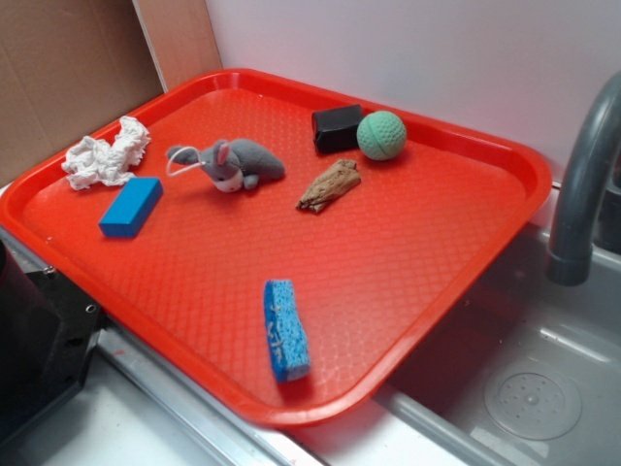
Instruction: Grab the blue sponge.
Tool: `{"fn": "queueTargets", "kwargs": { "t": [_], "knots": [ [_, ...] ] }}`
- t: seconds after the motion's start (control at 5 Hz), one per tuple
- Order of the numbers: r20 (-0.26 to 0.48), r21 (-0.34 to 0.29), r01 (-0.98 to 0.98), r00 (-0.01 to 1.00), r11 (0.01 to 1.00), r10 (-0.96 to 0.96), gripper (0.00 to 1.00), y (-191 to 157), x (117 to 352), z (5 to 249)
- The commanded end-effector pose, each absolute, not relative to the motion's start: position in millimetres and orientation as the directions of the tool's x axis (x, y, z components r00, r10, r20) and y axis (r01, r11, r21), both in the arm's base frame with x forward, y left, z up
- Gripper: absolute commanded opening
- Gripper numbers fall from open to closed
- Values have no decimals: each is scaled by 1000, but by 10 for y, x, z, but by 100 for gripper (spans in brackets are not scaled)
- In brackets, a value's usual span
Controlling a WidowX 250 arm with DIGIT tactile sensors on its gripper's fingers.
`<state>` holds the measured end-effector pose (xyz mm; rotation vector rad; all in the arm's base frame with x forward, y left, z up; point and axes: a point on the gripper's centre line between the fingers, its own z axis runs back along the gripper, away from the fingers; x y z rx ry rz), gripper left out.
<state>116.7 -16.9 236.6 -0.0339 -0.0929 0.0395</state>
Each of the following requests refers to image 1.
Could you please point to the brown wood piece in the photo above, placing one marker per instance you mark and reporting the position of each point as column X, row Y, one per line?
column 330, row 186

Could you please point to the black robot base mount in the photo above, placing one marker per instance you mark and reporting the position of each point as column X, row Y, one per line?
column 49, row 328

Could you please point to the green dimpled ball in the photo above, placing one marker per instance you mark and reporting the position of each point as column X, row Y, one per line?
column 381, row 136

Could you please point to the blue rectangular block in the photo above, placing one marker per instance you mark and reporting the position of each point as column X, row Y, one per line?
column 132, row 206

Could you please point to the crumpled white paper towel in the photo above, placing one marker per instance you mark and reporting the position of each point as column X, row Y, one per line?
column 92, row 161

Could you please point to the black rectangular block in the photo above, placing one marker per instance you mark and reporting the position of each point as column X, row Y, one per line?
column 335, row 129

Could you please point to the red plastic tray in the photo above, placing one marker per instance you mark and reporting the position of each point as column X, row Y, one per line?
column 373, row 273

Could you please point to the grey faucet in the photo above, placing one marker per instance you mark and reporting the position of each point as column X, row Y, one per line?
column 587, row 212

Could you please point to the grey plush bunny toy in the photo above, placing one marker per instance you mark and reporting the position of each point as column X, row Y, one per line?
column 231, row 165

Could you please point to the brown cardboard panel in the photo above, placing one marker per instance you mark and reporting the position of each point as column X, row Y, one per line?
column 70, row 67

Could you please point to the blue sponge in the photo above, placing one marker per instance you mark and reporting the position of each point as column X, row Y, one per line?
column 287, row 339

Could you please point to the grey sink basin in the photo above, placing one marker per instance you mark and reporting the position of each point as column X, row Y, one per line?
column 520, row 371

